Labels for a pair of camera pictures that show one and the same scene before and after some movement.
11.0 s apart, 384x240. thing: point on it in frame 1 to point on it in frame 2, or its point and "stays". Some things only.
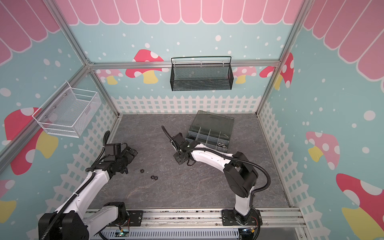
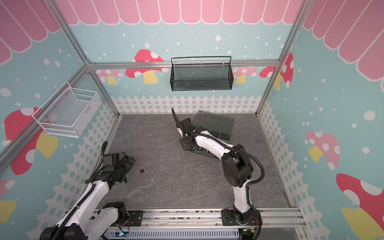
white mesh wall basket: x=68 y=111 stays
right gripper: x=176 y=144 to x=188 y=144
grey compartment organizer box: x=211 y=130 stays
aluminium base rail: x=272 y=219 stays
